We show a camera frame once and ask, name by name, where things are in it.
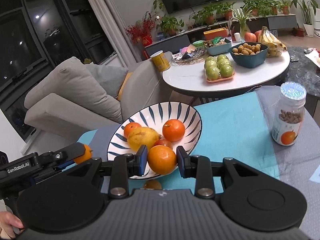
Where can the red apple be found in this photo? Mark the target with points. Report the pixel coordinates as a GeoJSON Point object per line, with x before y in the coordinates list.
{"type": "Point", "coordinates": [250, 37]}

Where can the brown kiwi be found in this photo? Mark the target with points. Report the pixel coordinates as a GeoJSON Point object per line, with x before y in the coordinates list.
{"type": "Point", "coordinates": [152, 184]}

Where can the white oval coffee table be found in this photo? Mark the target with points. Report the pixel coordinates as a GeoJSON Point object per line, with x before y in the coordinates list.
{"type": "Point", "coordinates": [189, 79]}

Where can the small orange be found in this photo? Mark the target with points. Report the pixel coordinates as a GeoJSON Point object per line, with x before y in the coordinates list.
{"type": "Point", "coordinates": [86, 155]}

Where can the grey cushion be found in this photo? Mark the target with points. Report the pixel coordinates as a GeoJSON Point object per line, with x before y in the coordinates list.
{"type": "Point", "coordinates": [110, 78]}

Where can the glass jar orange label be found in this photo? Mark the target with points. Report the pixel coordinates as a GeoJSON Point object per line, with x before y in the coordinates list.
{"type": "Point", "coordinates": [289, 114]}

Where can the vase with green plant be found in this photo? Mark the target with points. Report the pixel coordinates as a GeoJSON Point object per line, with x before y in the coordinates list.
{"type": "Point", "coordinates": [242, 16]}

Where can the orange box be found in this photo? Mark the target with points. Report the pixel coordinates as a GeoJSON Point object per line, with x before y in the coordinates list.
{"type": "Point", "coordinates": [211, 34]}

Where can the person left hand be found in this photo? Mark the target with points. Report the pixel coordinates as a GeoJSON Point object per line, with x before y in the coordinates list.
{"type": "Point", "coordinates": [8, 221]}

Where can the red tomato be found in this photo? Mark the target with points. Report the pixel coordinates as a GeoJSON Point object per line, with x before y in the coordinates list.
{"type": "Point", "coordinates": [163, 142]}
{"type": "Point", "coordinates": [162, 159]}

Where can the white blue striped bowl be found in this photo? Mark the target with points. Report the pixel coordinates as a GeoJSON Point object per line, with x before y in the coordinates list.
{"type": "Point", "coordinates": [160, 132]}

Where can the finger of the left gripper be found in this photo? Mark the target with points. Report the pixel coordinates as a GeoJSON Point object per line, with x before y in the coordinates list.
{"type": "Point", "coordinates": [62, 156]}
{"type": "Point", "coordinates": [51, 171]}

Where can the light blue snack basket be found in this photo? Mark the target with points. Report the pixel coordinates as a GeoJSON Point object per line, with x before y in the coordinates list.
{"type": "Point", "coordinates": [218, 49]}

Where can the dark teal longan bowl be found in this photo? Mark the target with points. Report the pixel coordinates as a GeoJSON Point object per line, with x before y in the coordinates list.
{"type": "Point", "coordinates": [249, 54]}

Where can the potted plant left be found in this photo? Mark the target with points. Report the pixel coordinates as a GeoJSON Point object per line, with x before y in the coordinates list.
{"type": "Point", "coordinates": [170, 25]}

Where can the tv cabinet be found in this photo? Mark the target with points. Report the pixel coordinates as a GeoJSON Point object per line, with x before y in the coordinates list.
{"type": "Point", "coordinates": [185, 38]}

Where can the large front orange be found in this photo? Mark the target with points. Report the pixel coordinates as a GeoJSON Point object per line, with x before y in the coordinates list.
{"type": "Point", "coordinates": [173, 130]}

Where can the banana bunch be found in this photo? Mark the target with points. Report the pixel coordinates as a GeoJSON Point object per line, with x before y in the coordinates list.
{"type": "Point", "coordinates": [275, 46]}

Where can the beige sofa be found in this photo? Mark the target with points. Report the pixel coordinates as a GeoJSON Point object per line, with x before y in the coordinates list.
{"type": "Point", "coordinates": [69, 101]}

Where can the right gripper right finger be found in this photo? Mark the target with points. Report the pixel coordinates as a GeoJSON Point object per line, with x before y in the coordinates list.
{"type": "Point", "coordinates": [198, 167]}

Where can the tray of green apples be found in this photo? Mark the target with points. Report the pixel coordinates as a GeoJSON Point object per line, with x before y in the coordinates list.
{"type": "Point", "coordinates": [218, 68]}

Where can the yellow tin can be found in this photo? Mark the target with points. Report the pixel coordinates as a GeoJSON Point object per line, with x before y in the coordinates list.
{"type": "Point", "coordinates": [160, 61]}

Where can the blue grey striped tablecloth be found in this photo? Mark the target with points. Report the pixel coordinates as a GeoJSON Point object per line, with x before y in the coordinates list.
{"type": "Point", "coordinates": [238, 127]}

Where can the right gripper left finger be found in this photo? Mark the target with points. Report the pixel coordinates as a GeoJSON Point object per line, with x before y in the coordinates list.
{"type": "Point", "coordinates": [123, 167]}

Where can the red flower arrangement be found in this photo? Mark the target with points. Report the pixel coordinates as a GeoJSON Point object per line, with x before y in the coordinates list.
{"type": "Point", "coordinates": [140, 32]}

